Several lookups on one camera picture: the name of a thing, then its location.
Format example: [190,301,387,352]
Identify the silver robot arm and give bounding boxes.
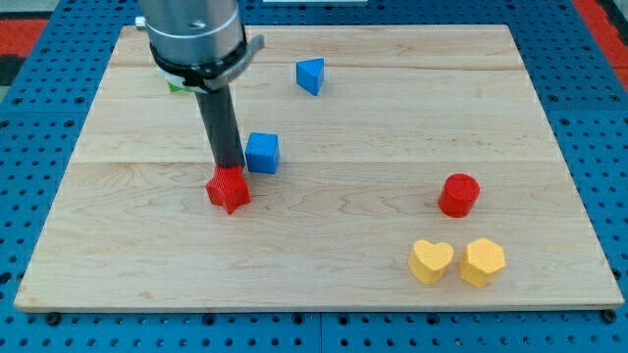
[139,0,265,92]

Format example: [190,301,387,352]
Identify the yellow hexagon block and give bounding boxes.
[459,237,505,287]

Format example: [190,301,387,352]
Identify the blue cube block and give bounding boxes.
[245,132,280,175]

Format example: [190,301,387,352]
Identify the red star block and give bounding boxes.
[205,166,251,215]

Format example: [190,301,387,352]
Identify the wooden board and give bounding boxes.
[15,25,624,313]

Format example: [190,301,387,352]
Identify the blue triangle block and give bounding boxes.
[295,58,325,96]

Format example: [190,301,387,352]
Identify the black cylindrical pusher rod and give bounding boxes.
[195,86,245,168]

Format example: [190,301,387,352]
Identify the yellow heart block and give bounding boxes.
[407,239,454,285]

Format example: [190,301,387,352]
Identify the red cylinder block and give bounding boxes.
[438,174,481,218]

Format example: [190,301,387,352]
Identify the green block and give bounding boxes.
[164,73,194,92]

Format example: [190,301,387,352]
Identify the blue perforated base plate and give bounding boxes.
[1,1,627,352]

